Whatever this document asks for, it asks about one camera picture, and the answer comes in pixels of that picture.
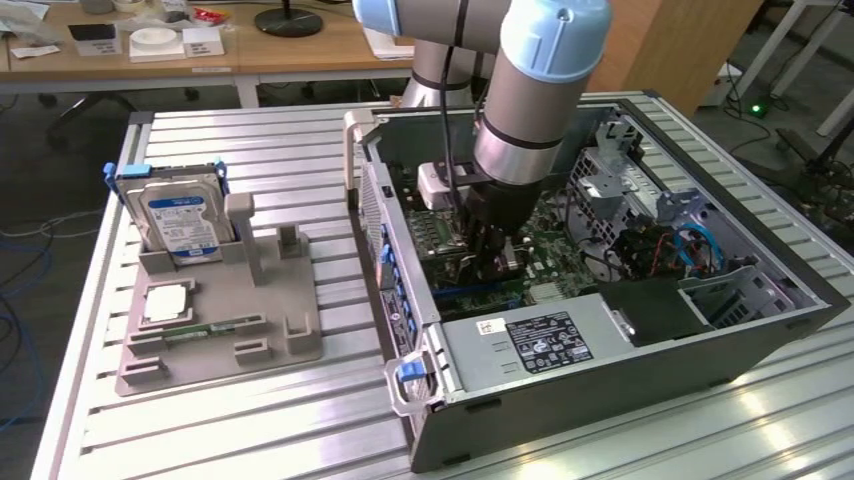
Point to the red packet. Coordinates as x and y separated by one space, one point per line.
208 15

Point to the grey power supply unit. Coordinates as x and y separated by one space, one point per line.
476 360

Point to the grey metal drive cage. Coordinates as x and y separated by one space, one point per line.
600 190

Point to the green motherboard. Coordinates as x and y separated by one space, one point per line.
553 260

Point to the device with green light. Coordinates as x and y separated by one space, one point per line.
756 107

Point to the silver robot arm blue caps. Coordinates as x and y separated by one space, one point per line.
527 100

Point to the green RAM stick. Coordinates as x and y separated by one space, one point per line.
200 331

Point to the stack of white papers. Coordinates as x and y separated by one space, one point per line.
389 50

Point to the metal disk bay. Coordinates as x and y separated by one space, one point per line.
727 300

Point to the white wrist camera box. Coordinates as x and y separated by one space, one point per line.
433 190

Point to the blue expansion slot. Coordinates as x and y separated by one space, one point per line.
460 291

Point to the hard disk blue label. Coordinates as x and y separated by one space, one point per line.
180 220

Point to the black round lamp base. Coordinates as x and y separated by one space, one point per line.
287 22

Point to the black power connector bundle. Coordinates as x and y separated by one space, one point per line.
640 250

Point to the wooden desk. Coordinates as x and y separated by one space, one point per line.
80 67

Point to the white round holder box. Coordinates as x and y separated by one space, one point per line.
156 45

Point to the white table frame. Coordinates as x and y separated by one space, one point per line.
776 50

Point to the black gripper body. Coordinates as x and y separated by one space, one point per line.
500 205

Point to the grey parts rack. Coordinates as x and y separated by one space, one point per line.
220 305

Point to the plain white box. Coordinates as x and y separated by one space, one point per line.
201 42

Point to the black chair base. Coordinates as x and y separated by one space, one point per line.
86 107

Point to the silver CPU chip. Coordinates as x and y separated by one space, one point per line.
166 302

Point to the white paper note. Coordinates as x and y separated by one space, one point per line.
33 51

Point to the white box black top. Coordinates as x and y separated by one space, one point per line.
96 42

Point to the open dark PC case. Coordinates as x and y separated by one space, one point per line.
600 400

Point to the wooden cabinet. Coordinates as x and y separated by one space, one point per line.
667 50

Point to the black floor stand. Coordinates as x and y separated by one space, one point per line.
820 155

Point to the blue plastic disk caddy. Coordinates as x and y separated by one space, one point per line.
130 170

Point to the graphics card with metal bracket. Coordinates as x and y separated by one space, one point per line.
493 274

